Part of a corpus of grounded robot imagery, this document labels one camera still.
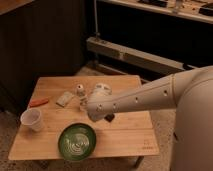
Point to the green ceramic bowl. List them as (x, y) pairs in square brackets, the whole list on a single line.
[(77, 142)]

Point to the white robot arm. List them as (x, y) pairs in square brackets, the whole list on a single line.
[(190, 94)]

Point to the clear plastic bottle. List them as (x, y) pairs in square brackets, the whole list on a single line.
[(81, 93)]

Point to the black cylindrical object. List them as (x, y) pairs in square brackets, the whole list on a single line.
[(109, 118)]

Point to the wooden table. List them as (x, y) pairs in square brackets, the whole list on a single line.
[(129, 134)]

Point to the metal shelf rack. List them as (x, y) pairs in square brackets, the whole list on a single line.
[(162, 36)]

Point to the white plastic cup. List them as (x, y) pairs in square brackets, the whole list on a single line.
[(33, 119)]

